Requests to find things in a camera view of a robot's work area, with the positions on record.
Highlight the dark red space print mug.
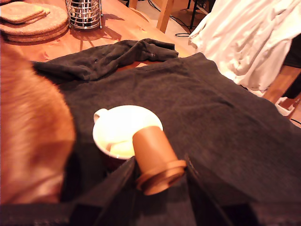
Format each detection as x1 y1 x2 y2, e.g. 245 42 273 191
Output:
92 105 164 172

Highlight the dark grey knitted cloth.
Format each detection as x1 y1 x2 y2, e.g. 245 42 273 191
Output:
0 38 301 226

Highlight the ginger cat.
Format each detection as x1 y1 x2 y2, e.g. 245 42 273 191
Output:
0 35 76 204

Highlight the white crumpled cloth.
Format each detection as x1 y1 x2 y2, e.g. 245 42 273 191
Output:
188 0 301 97

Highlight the light wooden chair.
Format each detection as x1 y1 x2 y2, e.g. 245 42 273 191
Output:
128 0 175 33

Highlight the square cork coaster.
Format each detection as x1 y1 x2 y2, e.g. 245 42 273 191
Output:
0 1 51 25

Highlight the black floor cable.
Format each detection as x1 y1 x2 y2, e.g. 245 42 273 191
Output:
147 0 191 38

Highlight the chrome wire utensil rack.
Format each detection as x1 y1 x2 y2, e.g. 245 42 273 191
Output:
65 0 103 31

